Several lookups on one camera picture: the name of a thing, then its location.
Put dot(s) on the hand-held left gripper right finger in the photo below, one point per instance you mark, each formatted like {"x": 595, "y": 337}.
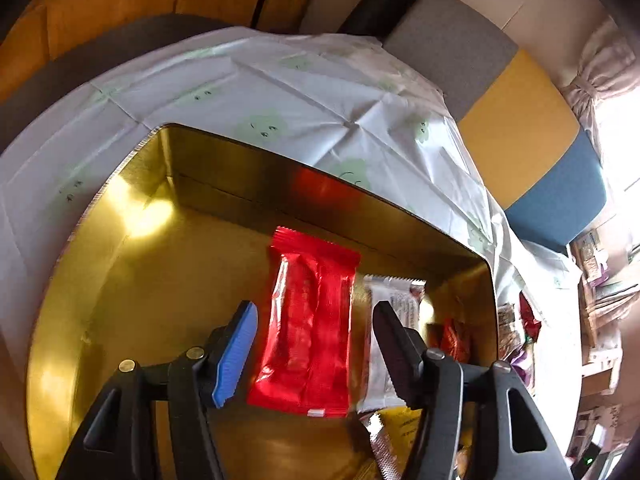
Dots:
{"x": 400, "y": 355}

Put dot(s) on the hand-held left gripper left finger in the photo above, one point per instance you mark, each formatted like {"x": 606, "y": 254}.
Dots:
{"x": 235, "y": 360}

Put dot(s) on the red printed snack packet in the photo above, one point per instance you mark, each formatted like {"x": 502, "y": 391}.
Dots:
{"x": 455, "y": 340}

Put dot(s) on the white snack packet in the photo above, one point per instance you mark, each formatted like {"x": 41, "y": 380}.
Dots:
{"x": 390, "y": 290}

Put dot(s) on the glossy red snack packet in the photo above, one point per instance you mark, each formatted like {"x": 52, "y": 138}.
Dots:
{"x": 305, "y": 335}

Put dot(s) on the orange clear seed packet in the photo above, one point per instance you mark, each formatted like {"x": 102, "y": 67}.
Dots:
{"x": 506, "y": 325}

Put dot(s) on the gold tin box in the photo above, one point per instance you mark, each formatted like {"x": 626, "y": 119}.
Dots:
{"x": 150, "y": 285}

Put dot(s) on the purple snack packet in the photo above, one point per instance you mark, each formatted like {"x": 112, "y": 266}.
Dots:
{"x": 522, "y": 367}

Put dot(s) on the small dark red packet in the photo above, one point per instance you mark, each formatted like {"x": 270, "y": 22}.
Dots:
{"x": 527, "y": 317}

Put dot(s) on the wooden sideboard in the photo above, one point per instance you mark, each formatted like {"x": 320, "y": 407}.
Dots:
{"x": 600, "y": 375}

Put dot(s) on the grey yellow blue chair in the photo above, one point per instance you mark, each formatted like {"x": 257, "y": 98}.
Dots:
{"x": 520, "y": 125}

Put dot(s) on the white printed plastic tablecloth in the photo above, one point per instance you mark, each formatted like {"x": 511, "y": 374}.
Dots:
{"x": 300, "y": 90}

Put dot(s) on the tied floral curtain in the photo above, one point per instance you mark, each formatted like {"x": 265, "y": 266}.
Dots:
{"x": 595, "y": 75}

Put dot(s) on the wooden cabinet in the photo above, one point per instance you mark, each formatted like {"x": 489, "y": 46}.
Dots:
{"x": 100, "y": 20}

